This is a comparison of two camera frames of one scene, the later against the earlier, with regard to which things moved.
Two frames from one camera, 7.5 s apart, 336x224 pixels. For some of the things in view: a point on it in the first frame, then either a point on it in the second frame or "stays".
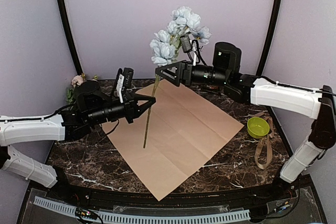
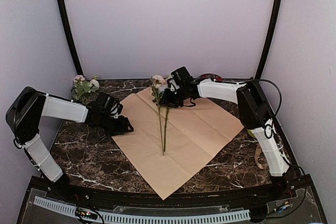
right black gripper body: x=188 y=78 -> x=176 y=99
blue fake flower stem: x=167 y=43 -> x=165 y=128
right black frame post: x=276 y=12 stays
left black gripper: x=132 y=108 -> x=122 y=127
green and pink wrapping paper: x=165 y=142 stays
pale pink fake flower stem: x=76 y=81 -> x=159 y=117
